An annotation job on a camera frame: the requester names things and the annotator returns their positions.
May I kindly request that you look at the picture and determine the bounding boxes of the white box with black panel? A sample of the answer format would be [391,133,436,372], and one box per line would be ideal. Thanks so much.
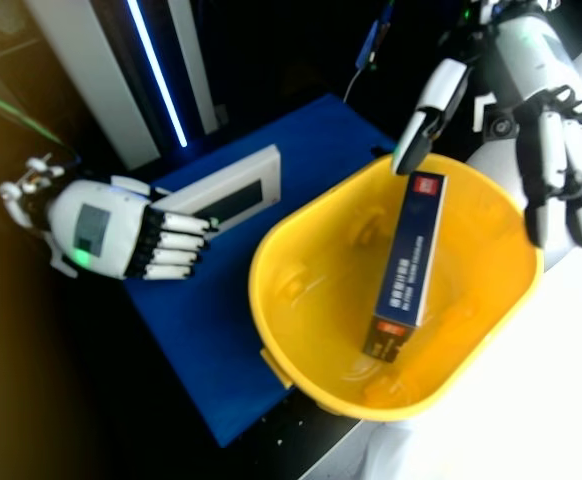
[156,144,284,234]

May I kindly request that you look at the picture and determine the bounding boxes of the green cable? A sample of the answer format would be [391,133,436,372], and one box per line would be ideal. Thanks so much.
[0,87,80,161]

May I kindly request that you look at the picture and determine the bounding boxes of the yellow plastic bucket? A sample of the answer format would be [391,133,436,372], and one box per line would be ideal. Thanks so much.
[248,152,545,424]

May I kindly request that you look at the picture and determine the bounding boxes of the white and black hand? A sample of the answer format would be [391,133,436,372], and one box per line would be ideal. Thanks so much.
[393,8,582,250]
[45,173,222,282]

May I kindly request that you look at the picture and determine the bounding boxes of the blue table mat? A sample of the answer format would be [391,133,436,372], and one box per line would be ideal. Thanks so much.
[123,93,398,449]

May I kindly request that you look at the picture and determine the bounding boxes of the blue cable connector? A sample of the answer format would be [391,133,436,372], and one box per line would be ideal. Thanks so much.
[343,0,397,104]

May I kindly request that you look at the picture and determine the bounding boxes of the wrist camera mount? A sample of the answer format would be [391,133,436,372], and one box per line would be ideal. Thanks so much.
[472,92,521,145]

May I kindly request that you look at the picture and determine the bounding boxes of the dark blue rectangular box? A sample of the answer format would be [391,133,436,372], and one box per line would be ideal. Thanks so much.
[361,171,448,364]

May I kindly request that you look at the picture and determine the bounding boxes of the white pillar with light strip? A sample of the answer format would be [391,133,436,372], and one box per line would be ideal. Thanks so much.
[23,0,222,171]

